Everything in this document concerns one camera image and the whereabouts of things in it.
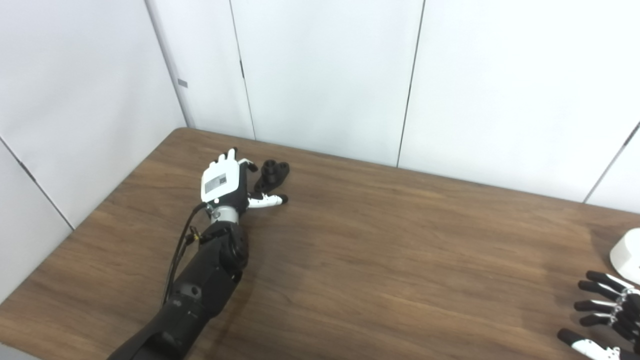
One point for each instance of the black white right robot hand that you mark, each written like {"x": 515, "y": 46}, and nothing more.
{"x": 627, "y": 305}

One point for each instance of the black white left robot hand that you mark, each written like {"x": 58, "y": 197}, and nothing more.
{"x": 220, "y": 182}

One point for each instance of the round white cylinder piece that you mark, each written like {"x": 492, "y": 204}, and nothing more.
{"x": 627, "y": 255}

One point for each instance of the black plastic holder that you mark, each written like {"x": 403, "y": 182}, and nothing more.
{"x": 274, "y": 172}

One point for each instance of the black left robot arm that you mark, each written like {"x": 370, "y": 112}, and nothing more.
{"x": 205, "y": 285}

